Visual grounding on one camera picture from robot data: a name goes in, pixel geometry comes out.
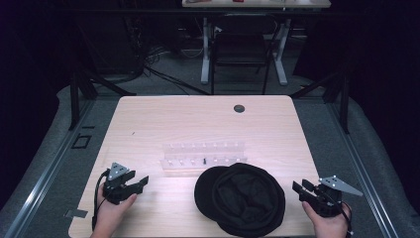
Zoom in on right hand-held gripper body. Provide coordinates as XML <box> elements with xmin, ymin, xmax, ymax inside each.
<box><xmin>311</xmin><ymin>175</ymin><xmax>364</xmax><ymax>218</ymax></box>

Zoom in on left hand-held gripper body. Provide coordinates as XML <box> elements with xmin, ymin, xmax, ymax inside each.
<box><xmin>102</xmin><ymin>162</ymin><xmax>134</xmax><ymax>205</ymax></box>

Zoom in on person's right hand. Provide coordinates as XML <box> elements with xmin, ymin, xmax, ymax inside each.
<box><xmin>301</xmin><ymin>200</ymin><xmax>352</xmax><ymax>238</ymax></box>

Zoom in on person's left hand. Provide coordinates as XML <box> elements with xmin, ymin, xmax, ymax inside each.
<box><xmin>91</xmin><ymin>192</ymin><xmax>139</xmax><ymax>238</ymax></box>

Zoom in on grey tape strip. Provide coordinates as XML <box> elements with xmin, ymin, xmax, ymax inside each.
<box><xmin>63</xmin><ymin>207</ymin><xmax>89</xmax><ymax>219</ymax></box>

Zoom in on black beret hat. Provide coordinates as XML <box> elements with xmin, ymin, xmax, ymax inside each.
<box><xmin>193</xmin><ymin>162</ymin><xmax>287</xmax><ymax>238</ymax></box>

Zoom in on clear acrylic rack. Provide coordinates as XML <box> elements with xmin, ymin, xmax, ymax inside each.
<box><xmin>159</xmin><ymin>141</ymin><xmax>249</xmax><ymax>174</ymax></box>

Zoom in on black metal stand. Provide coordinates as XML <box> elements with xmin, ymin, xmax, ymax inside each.
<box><xmin>66</xmin><ymin>24</ymin><xmax>138</xmax><ymax>132</ymax></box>
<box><xmin>289</xmin><ymin>63</ymin><xmax>352</xmax><ymax>135</ymax></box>

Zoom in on white-legged desk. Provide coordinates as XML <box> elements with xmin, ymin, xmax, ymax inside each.
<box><xmin>181</xmin><ymin>0</ymin><xmax>332</xmax><ymax>87</ymax></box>

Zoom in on black chair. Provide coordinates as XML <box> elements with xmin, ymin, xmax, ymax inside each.
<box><xmin>210</xmin><ymin>13</ymin><xmax>279</xmax><ymax>96</ymax></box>

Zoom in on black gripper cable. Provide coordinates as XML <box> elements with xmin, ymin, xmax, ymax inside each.
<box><xmin>91</xmin><ymin>168</ymin><xmax>111</xmax><ymax>232</ymax></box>
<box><xmin>339</xmin><ymin>200</ymin><xmax>355</xmax><ymax>238</ymax></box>

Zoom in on metal floor rail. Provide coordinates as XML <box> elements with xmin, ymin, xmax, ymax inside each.
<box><xmin>2</xmin><ymin>98</ymin><xmax>97</xmax><ymax>238</ymax></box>
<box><xmin>325</xmin><ymin>100</ymin><xmax>401</xmax><ymax>238</ymax></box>

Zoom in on bundle of floor cables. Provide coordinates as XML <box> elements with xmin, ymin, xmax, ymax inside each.
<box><xmin>125</xmin><ymin>16</ymin><xmax>212</xmax><ymax>97</ymax></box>

